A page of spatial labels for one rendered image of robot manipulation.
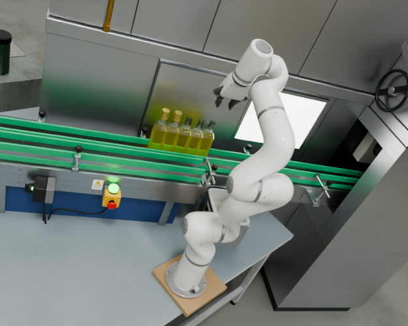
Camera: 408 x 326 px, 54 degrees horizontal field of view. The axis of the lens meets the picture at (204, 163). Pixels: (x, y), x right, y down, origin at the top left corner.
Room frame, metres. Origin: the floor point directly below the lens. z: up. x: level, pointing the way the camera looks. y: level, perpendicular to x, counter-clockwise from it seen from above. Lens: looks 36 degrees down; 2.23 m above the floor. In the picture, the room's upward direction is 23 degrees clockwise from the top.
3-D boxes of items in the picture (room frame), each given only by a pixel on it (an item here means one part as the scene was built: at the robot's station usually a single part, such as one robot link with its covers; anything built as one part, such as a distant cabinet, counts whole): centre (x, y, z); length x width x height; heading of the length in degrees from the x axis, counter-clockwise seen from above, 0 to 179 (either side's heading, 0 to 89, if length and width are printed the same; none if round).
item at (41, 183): (1.14, 0.57, 0.96); 0.08 x 0.08 x 0.08; 25
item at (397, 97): (1.99, -0.72, 1.66); 0.21 x 0.05 x 0.21; 25
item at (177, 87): (1.80, -0.06, 1.32); 0.90 x 0.03 x 0.34; 115
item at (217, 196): (1.47, -0.19, 0.97); 0.22 x 0.17 x 0.09; 25
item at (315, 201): (1.78, -0.62, 1.07); 0.17 x 0.05 x 0.23; 25
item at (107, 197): (1.26, 0.32, 0.96); 0.07 x 0.07 x 0.07; 25
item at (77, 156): (1.21, 0.48, 1.11); 0.07 x 0.04 x 0.13; 25
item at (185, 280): (1.15, -0.13, 0.87); 0.19 x 0.19 x 0.18
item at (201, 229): (1.14, -0.10, 1.08); 0.19 x 0.12 x 0.24; 118
